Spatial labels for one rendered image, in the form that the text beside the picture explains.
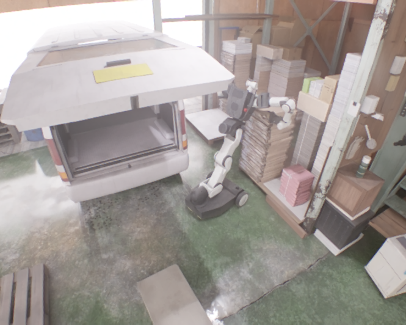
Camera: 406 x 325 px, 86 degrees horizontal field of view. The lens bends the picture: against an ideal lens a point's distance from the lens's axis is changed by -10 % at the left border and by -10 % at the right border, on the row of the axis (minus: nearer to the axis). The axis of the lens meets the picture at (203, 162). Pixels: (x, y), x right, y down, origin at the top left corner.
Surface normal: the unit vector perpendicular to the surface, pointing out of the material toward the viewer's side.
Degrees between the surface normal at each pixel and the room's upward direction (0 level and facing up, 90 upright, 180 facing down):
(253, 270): 0
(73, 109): 106
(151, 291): 0
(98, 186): 86
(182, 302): 0
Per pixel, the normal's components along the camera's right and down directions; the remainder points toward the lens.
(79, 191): 0.36, 0.50
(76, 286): 0.00, -0.81
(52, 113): 0.37, 0.75
